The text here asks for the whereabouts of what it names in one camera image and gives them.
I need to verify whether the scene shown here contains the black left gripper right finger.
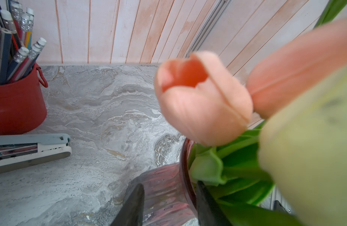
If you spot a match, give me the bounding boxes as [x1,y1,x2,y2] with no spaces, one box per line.
[196,181,232,226]

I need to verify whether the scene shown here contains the pink tulip rear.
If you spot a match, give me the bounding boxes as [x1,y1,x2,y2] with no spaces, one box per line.
[246,18,347,119]

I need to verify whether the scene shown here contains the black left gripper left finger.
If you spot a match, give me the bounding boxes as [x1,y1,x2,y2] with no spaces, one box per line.
[110,184,145,226]

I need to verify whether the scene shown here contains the white and blue stapler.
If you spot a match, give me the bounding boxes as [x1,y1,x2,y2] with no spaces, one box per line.
[0,133,72,174]

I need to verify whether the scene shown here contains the cream white tulip near pink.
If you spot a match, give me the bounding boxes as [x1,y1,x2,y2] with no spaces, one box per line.
[258,66,347,226]

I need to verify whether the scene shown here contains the pink tulip front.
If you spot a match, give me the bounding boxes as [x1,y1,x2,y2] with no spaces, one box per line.
[154,51,253,146]

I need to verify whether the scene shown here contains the red metal pencil bucket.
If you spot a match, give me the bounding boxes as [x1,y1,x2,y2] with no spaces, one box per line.
[0,64,48,135]

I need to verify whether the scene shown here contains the bundle of pencils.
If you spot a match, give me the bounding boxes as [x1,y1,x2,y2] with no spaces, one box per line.
[0,1,48,87]

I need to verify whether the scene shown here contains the dark red ribbed glass vase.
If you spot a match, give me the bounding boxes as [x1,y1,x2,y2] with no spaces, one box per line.
[124,138,198,226]

